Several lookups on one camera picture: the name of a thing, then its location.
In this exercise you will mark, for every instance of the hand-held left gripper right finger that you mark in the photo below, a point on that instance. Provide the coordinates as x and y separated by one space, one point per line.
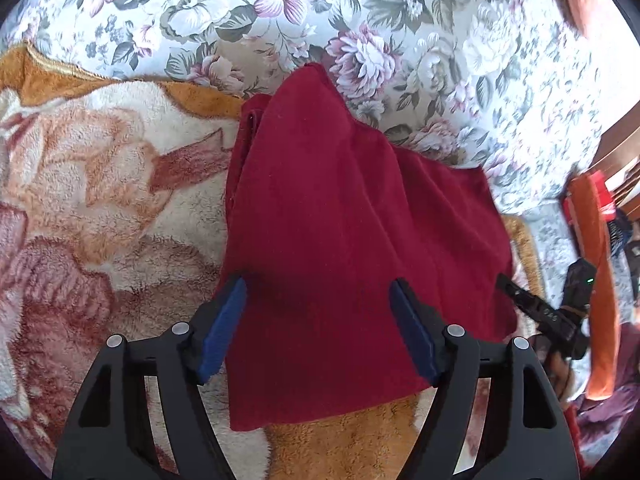
412 330

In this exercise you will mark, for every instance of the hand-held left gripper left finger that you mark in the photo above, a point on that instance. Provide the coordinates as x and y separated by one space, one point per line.
225 325

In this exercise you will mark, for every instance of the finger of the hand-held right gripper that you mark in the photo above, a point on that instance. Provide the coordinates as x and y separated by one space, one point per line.
520 297

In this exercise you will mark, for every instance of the dark red sweater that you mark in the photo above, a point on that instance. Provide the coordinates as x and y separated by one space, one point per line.
325 210

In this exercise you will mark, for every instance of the orange cloth strip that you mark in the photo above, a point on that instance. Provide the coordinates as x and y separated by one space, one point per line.
595 240

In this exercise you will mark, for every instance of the red packet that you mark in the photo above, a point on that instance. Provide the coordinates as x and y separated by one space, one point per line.
602 195

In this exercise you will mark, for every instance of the purple cloth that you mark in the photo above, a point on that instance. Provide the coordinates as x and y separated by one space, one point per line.
600 420

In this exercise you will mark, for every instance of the wooden slatted furniture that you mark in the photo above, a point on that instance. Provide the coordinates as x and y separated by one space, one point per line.
617 145

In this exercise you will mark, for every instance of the orange floral plush blanket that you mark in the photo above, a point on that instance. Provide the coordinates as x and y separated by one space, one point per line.
100 185

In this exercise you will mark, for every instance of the floral bed sheet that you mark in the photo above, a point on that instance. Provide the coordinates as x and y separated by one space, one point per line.
400 10

